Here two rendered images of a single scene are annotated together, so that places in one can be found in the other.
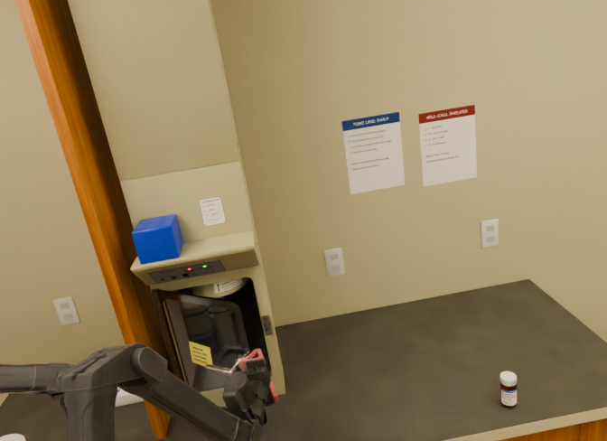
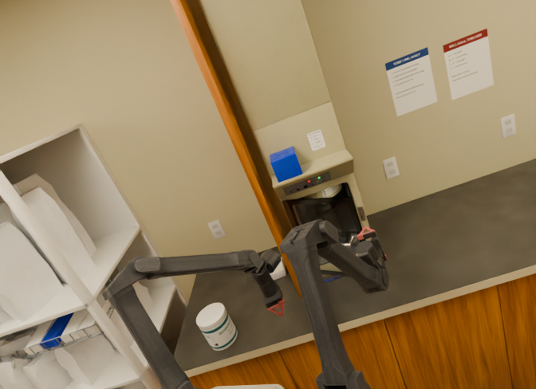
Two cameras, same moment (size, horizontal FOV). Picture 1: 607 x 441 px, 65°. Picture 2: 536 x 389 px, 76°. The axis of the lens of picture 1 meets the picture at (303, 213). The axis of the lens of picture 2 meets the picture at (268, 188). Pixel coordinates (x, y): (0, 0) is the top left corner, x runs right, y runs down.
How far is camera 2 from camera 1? 0.27 m
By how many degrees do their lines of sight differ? 10
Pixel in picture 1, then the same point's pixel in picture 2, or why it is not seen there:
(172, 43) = (277, 26)
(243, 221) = (338, 143)
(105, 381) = (312, 242)
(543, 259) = not seen: outside the picture
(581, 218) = not seen: outside the picture
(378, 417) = (455, 264)
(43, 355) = not seen: hidden behind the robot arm
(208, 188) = (311, 124)
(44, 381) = (243, 261)
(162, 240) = (290, 164)
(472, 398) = (526, 241)
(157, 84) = (269, 58)
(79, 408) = (301, 260)
